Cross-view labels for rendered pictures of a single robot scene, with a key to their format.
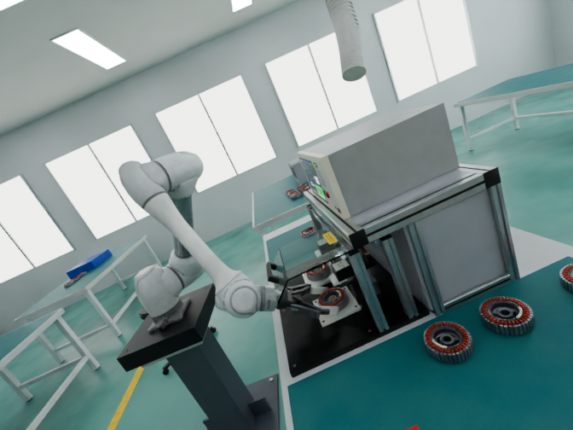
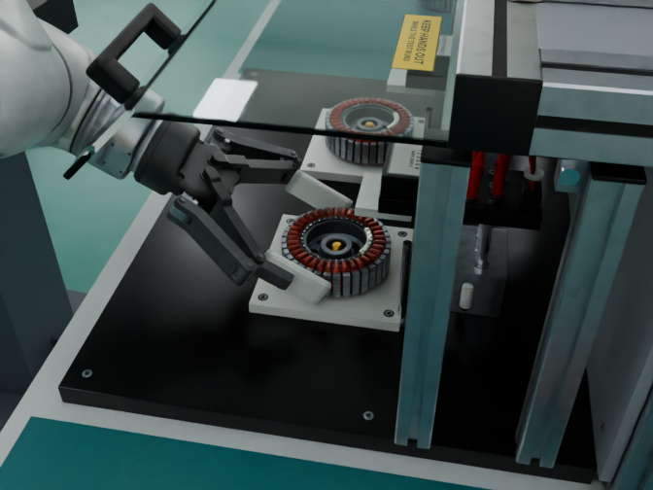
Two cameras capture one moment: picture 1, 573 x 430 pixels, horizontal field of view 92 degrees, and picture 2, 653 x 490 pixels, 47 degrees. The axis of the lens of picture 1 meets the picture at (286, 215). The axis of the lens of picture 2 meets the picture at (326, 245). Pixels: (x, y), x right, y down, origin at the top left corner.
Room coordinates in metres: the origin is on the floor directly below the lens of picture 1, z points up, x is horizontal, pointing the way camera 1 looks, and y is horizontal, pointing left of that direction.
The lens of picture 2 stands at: (0.30, -0.13, 1.30)
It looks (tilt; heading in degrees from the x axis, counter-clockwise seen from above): 39 degrees down; 11
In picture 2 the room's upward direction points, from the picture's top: straight up
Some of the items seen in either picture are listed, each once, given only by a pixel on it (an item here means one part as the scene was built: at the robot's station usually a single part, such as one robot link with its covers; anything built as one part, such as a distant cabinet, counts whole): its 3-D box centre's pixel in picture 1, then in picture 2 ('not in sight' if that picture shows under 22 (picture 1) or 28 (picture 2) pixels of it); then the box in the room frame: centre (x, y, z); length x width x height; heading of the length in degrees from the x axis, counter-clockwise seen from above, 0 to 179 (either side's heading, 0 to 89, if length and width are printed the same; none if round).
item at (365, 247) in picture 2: (332, 299); (335, 250); (0.89, -0.03, 0.80); 0.11 x 0.11 x 0.04
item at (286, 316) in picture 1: (331, 290); (365, 214); (1.01, -0.04, 0.76); 0.64 x 0.47 x 0.02; 0
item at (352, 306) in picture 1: (335, 305); (336, 267); (0.89, -0.03, 0.78); 0.15 x 0.15 x 0.01; 0
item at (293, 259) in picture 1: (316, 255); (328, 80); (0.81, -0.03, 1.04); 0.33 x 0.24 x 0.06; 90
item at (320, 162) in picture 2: (320, 276); (368, 147); (1.13, -0.02, 0.78); 0.15 x 0.15 x 0.01; 0
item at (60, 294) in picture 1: (109, 288); not in sight; (4.04, 2.90, 0.38); 1.90 x 0.90 x 0.75; 0
